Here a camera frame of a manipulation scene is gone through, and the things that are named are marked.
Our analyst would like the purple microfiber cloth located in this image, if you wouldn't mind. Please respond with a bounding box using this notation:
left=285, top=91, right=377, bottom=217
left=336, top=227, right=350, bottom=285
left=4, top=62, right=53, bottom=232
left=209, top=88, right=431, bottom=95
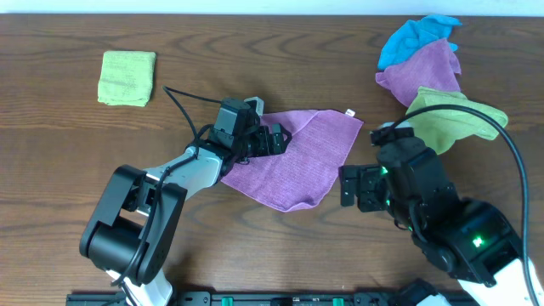
left=221, top=110, right=363, bottom=213

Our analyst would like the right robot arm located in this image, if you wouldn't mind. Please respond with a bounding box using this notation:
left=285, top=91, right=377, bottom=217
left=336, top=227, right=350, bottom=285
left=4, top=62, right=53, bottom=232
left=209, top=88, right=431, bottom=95
left=339, top=137, right=542, bottom=305

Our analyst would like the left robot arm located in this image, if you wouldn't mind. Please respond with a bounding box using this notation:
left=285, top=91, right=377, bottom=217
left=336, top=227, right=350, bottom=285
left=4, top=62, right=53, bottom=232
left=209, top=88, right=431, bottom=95
left=79, top=123, right=292, bottom=305

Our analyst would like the loose green cloth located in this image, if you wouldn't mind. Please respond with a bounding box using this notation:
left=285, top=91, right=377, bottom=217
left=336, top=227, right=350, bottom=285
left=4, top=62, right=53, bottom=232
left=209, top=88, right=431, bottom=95
left=407, top=87, right=508, bottom=155

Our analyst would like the purple cloth under blue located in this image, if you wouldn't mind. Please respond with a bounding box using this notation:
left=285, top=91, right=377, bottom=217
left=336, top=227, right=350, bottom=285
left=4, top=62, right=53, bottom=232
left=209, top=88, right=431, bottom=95
left=375, top=38, right=462, bottom=107

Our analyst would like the folded green cloth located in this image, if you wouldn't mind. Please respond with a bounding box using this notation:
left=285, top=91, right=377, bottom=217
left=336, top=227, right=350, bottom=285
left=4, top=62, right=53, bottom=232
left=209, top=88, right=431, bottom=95
left=98, top=51, right=156, bottom=107

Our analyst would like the blue crumpled cloth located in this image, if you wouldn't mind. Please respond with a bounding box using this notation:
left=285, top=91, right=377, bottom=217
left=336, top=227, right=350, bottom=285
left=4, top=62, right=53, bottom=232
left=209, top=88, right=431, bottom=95
left=377, top=14, right=462, bottom=71

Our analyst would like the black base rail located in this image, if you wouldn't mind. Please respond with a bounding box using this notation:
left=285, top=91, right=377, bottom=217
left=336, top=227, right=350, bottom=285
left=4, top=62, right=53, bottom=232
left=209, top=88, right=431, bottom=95
left=65, top=289, right=468, bottom=306

